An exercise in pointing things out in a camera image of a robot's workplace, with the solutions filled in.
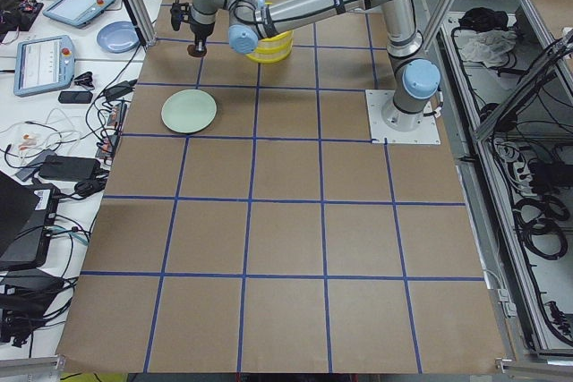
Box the green plate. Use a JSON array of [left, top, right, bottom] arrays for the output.
[[161, 89, 217, 133]]

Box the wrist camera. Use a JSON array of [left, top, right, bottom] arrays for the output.
[[170, 0, 191, 31]]

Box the yellow steamer layer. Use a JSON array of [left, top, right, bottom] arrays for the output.
[[246, 39, 293, 64], [253, 3, 292, 40]]

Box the blue plate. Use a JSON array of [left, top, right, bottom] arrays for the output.
[[96, 21, 140, 54]]

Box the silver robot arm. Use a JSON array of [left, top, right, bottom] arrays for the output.
[[171, 0, 440, 115]]

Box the lower teach pendant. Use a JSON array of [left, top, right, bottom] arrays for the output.
[[13, 36, 75, 97]]

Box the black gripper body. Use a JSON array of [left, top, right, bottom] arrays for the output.
[[190, 8, 216, 42]]

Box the upper teach pendant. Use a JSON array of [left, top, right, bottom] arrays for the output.
[[43, 0, 115, 28]]

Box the black power brick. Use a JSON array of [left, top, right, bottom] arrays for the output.
[[38, 156, 100, 182]]

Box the black laptop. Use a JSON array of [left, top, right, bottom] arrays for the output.
[[1, 172, 59, 271]]

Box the brown bun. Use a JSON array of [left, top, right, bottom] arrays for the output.
[[187, 44, 207, 58]]

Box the white cloth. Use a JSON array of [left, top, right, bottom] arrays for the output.
[[460, 30, 517, 68]]

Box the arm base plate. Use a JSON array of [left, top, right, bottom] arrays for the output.
[[365, 89, 440, 145]]

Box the teach pendant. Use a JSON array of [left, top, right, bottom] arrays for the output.
[[43, 0, 115, 28], [13, 36, 75, 97]]

